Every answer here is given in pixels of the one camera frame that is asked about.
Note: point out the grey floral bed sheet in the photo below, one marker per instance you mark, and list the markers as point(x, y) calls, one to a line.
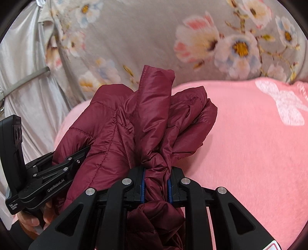
point(93, 43)

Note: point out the person's left hand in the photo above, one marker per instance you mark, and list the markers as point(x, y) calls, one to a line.
point(31, 224)

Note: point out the silver satin curtain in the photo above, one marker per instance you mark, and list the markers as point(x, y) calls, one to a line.
point(40, 103)

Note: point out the maroon puffer jacket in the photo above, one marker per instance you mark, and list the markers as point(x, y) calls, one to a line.
point(150, 128)

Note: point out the pink fleece blanket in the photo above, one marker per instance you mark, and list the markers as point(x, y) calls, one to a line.
point(257, 148)

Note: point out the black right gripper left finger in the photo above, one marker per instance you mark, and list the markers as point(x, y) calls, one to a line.
point(136, 194)

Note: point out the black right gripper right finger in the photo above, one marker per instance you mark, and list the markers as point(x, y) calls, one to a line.
point(178, 193)

